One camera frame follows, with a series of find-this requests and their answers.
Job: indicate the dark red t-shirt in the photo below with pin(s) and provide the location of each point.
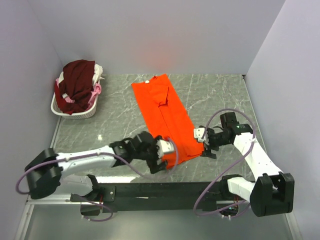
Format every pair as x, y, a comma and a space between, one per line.
77, 84

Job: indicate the white garment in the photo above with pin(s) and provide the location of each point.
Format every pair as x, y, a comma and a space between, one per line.
98, 71

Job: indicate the black base beam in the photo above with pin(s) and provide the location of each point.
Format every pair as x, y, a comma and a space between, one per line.
154, 197

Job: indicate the pink garment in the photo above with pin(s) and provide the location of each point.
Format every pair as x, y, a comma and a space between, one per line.
97, 89

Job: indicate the orange t-shirt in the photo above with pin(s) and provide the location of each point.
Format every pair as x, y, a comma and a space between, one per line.
165, 115

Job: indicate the aluminium rail frame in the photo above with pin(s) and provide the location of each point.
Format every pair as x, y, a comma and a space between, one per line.
228, 211

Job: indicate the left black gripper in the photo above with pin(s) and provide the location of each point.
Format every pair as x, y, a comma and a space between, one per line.
153, 164

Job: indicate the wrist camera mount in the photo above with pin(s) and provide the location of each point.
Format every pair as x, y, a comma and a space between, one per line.
164, 147
200, 134

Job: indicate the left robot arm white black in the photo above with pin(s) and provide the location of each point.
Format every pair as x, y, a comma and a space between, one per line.
56, 173

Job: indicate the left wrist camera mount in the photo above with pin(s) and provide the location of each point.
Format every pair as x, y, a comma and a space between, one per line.
164, 147

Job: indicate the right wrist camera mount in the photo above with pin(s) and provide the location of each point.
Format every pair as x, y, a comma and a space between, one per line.
200, 134

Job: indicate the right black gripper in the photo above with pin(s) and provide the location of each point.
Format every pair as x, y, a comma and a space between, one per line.
207, 150

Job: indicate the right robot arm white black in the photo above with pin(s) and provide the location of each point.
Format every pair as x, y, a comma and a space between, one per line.
271, 192

